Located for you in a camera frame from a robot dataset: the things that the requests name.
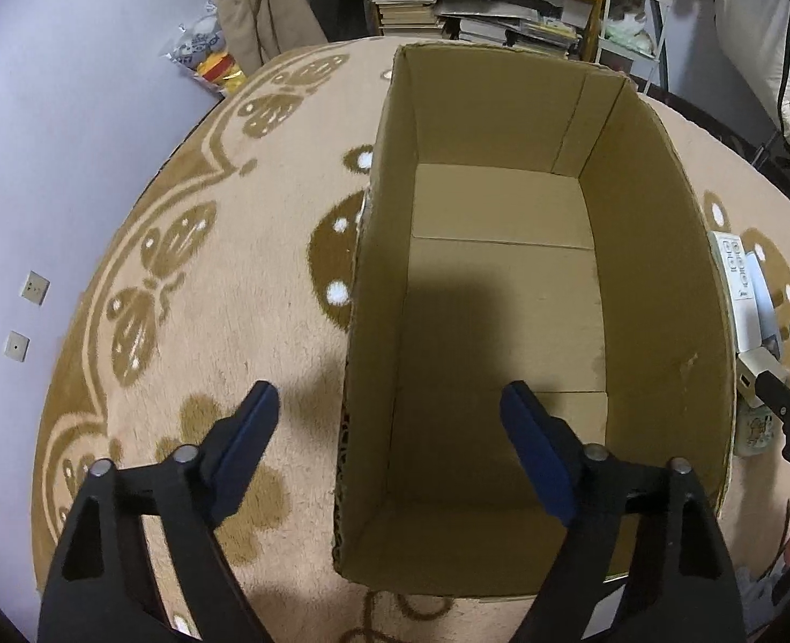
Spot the lower wall socket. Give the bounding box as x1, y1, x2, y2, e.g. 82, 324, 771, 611
4, 331, 30, 363

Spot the plastic bag of toys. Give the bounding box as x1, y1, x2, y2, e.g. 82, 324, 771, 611
161, 2, 247, 98

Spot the green Cheers cartoon case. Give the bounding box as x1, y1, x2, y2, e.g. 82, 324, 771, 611
734, 399, 780, 457

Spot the white power adapter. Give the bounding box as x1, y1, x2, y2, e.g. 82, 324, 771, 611
736, 346, 789, 408

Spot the beige hanging coat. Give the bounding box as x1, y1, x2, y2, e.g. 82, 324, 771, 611
197, 0, 330, 76

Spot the wall socket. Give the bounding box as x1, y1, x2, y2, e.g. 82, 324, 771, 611
20, 272, 50, 306
4, 331, 30, 363

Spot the wooden bookshelf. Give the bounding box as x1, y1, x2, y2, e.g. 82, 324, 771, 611
366, 0, 605, 61

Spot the white Midea remote control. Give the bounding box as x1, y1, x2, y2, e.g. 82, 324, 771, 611
709, 231, 783, 360

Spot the brown cardboard box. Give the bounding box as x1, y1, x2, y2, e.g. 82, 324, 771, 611
334, 43, 735, 598

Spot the stack of books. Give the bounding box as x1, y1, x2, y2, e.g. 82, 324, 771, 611
372, 0, 444, 38

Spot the white metal cart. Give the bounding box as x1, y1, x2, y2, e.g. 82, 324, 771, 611
595, 0, 674, 93

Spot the upper wall socket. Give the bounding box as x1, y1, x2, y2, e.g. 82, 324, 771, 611
20, 272, 50, 306

